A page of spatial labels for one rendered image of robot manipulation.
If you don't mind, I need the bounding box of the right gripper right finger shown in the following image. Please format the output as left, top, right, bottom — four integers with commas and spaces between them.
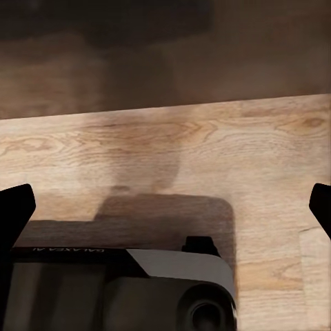
309, 183, 331, 239

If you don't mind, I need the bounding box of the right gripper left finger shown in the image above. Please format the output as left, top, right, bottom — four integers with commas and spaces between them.
0, 183, 36, 265

